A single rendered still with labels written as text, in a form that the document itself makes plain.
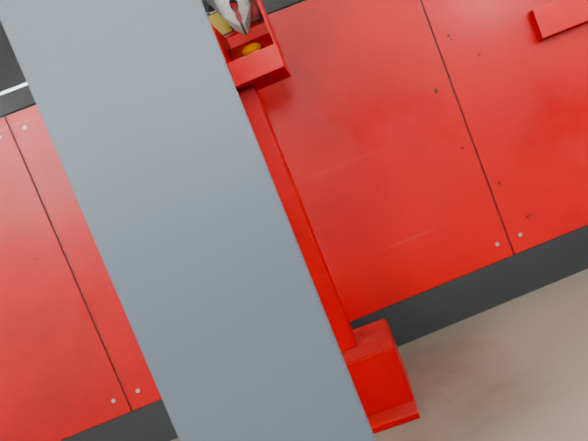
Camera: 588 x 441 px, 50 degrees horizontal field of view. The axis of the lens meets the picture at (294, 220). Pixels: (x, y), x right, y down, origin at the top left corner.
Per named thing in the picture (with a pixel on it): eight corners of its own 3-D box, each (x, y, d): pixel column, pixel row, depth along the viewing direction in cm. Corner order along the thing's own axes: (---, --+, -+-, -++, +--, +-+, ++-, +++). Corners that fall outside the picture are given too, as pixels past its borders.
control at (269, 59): (183, 108, 115) (144, 14, 114) (201, 113, 131) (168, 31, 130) (284, 66, 113) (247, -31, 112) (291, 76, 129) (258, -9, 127)
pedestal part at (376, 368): (313, 454, 113) (289, 394, 112) (318, 399, 138) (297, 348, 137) (420, 417, 111) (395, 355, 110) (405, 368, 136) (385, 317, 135)
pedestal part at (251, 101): (327, 357, 124) (223, 96, 119) (327, 347, 130) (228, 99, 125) (356, 346, 123) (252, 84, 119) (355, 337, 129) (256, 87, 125)
